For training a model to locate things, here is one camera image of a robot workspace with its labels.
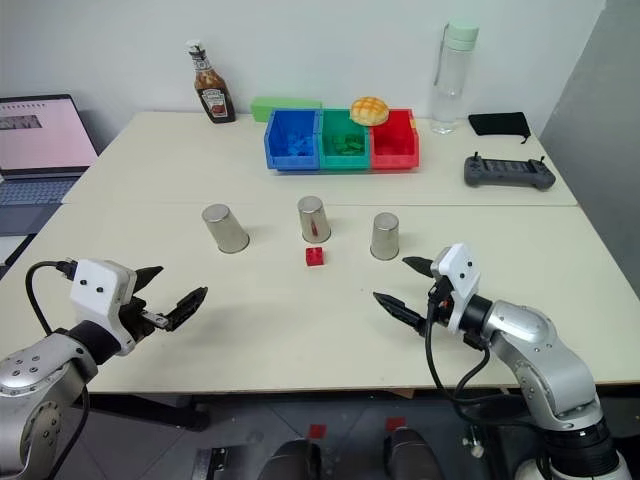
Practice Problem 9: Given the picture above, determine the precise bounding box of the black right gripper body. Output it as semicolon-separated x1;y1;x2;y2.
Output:
425;275;455;327

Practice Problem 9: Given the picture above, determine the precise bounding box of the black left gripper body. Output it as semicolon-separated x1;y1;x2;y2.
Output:
118;297;169;347

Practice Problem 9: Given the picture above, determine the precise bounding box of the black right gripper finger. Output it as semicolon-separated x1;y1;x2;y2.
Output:
372;291;430;336
401;255;436;280

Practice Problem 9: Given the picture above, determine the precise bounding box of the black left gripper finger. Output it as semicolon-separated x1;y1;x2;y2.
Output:
130;265;165;301
161;285;210;333

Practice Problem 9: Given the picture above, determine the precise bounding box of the upturned steel cup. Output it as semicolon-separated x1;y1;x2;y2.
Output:
201;202;251;255
369;212;402;262
296;195;333;243

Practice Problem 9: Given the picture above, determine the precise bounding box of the red storage bin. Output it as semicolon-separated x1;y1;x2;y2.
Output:
369;108;421;171

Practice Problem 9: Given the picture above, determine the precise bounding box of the grey handheld controller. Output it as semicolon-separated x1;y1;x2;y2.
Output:
462;151;557;191

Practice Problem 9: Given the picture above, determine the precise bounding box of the green storage bin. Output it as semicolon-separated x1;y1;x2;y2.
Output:
318;108;374;172

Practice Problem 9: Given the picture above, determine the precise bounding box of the green toy bricks pile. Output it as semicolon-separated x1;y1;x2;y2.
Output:
331;131;366;155

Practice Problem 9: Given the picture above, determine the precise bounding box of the dark rounded shape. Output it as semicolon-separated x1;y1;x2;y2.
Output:
256;438;322;480
381;426;447;480

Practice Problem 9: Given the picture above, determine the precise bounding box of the black fabric pouch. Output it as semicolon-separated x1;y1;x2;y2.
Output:
467;111;532;145

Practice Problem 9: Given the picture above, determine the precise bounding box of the melon bread bun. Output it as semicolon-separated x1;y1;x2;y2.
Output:
349;96;391;127

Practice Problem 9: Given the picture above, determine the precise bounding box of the blue storage bin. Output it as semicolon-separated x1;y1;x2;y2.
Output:
263;108;324;173

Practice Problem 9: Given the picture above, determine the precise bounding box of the open laptop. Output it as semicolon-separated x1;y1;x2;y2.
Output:
0;94;100;267

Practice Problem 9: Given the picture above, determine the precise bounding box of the blue toy bricks pile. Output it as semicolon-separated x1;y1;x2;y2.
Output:
283;130;315;157

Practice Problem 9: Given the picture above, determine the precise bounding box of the clear bottle with green lid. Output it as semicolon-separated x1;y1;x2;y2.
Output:
430;19;481;137

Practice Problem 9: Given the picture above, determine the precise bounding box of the ketchup bottle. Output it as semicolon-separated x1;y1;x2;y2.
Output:
185;40;238;125

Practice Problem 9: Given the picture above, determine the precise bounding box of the green plastic box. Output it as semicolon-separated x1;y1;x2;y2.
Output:
250;96;324;124

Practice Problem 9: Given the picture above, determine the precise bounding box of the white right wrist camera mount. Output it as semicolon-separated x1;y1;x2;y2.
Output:
430;243;483;334

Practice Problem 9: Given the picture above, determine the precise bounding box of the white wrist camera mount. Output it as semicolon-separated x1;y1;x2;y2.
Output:
69;258;138;357
430;243;483;334

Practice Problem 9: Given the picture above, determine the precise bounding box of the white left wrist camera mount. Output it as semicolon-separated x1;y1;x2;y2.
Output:
69;258;138;357

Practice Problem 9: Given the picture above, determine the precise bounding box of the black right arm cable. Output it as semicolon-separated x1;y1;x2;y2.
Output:
424;298;524;427

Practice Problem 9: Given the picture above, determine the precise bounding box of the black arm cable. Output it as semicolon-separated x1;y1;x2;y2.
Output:
24;259;79;337
424;298;524;427

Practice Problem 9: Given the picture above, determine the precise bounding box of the black table frame bar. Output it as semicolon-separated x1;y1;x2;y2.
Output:
88;394;210;432

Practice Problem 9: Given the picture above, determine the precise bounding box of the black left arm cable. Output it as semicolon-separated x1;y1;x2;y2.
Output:
24;259;79;337

